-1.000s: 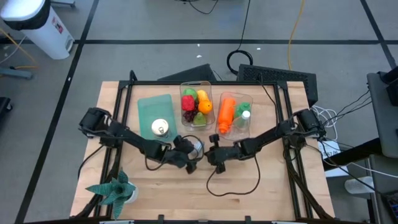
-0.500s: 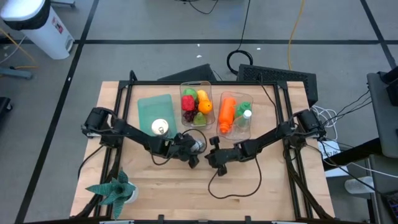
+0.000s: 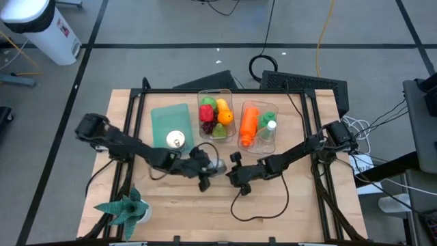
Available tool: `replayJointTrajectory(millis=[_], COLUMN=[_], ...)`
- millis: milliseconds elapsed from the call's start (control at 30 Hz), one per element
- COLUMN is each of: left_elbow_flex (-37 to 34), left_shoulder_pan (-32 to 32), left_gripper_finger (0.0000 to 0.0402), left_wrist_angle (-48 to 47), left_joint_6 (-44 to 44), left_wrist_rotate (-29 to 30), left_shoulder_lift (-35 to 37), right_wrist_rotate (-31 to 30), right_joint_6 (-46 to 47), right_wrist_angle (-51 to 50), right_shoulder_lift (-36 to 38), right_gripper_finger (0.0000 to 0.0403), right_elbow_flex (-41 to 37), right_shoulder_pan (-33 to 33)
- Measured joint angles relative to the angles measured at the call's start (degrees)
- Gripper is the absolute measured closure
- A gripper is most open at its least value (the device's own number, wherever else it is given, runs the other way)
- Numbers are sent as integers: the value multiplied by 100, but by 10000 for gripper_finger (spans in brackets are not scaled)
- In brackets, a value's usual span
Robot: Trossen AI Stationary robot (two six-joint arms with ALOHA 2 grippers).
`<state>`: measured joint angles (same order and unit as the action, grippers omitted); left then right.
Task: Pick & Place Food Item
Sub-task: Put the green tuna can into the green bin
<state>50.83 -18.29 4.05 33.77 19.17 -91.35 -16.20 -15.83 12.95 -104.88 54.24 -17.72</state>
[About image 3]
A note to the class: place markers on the green pear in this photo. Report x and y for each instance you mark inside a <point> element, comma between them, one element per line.
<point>219,131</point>

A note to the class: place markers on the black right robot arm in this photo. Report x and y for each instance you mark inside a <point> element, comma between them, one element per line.
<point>307,150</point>

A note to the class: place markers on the white plant pot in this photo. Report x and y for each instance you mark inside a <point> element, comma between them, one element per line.
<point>149,213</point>

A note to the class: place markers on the silver edge bracket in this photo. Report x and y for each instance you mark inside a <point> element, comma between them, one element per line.
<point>317,244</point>
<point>128,244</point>

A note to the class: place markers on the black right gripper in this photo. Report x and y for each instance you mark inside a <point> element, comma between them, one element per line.
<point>251,171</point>

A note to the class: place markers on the green apple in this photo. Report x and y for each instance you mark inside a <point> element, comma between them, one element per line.
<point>207,102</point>

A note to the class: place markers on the black slanted panel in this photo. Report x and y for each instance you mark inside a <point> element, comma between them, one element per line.
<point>211,82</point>

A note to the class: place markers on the white printed paper label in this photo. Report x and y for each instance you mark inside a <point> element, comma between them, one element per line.
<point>362,165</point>

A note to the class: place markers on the clear plastic container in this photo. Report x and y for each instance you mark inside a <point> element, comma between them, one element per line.
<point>164,91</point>

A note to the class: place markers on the orange fruit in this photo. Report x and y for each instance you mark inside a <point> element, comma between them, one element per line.
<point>225,117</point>

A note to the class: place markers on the gray metal stand foot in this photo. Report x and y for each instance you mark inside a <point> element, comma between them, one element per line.
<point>70,3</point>
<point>17,81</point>

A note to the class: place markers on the gray desk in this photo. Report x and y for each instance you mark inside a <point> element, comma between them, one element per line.
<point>420,143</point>

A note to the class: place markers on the orange squeeze bottle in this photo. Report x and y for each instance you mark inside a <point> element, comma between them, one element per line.
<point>249,126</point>

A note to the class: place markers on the salmon can silver lid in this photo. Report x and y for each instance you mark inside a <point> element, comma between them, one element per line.
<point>218,167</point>

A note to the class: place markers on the black perforated computer case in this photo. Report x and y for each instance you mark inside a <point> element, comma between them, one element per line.
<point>307,82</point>

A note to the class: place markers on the teal plastic tray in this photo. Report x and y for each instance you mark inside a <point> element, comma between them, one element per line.
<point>167,119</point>

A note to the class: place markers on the white plastic object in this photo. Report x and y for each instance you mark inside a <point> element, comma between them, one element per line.
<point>392,204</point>

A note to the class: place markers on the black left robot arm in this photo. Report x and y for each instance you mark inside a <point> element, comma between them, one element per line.
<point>129,147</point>

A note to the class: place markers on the black equipment box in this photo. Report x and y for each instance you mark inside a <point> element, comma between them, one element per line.
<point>431,99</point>

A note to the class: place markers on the dark red grape bunch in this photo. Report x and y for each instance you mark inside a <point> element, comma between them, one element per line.
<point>208,127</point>

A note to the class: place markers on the salmon can gold lid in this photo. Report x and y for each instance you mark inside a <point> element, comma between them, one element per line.
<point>175,139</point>

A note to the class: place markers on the red bell pepper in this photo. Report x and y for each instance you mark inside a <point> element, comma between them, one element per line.
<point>206,113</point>

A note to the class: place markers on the black desk bar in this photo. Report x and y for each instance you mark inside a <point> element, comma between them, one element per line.
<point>389,169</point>

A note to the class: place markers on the clear water bottle white cap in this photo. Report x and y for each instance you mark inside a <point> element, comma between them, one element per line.
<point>269,130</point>

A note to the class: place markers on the clear plastic bin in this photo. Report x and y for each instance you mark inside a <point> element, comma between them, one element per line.
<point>269,106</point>
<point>215,92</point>

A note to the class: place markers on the white trash bin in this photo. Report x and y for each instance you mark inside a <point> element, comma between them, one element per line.
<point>51,41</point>

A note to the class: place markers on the green squeeze bottle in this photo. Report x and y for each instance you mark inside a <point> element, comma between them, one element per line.
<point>268,119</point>

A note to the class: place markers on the gray cabinet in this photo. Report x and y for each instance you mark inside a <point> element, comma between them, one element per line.
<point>423,191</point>

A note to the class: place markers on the green artificial plant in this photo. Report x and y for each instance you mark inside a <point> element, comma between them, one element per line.
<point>128,212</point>

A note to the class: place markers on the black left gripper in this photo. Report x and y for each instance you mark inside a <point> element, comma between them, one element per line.
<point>193,165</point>

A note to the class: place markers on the black caster base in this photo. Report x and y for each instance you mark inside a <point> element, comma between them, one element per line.
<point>5,116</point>

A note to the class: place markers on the black table edge clamp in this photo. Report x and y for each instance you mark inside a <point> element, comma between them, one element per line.
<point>176,240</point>
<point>272,241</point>

